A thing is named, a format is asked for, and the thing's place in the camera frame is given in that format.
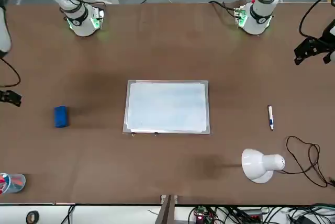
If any long black power supply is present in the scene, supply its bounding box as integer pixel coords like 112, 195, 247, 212
240, 207, 264, 220

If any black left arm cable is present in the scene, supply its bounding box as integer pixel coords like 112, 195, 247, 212
299, 0, 335, 39

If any aluminium frame post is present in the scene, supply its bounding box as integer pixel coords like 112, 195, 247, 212
157, 194, 180, 224

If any white whiteboard marker blue band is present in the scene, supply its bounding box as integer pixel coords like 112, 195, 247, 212
267, 105, 275, 131

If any black lamp cable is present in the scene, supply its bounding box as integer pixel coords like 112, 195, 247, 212
277, 136, 335, 188

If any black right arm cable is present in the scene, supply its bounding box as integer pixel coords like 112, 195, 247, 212
0, 0, 107, 88

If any blue plastic eraser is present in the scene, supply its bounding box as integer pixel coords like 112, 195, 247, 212
54, 105, 69, 128

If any black tape roll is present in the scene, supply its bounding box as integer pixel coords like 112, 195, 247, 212
26, 210, 40, 224

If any circuit board red light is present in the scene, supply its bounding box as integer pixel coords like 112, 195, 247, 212
192, 206, 210, 222

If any clear plastic pen cup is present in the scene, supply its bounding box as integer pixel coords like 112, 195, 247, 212
0, 173, 26, 195

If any black arm base cable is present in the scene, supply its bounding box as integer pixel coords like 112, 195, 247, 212
208, 1, 240, 18

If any white desk lamp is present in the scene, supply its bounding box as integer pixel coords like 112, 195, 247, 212
240, 148, 286, 184

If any metal framed whiteboard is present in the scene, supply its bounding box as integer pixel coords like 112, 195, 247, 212
122, 79, 211, 136

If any black adapter cable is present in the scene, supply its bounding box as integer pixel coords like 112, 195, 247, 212
62, 205, 76, 224

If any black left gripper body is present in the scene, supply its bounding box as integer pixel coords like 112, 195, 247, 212
318, 31, 335, 54

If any orange highlighter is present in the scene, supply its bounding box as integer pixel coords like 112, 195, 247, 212
10, 176, 25, 187

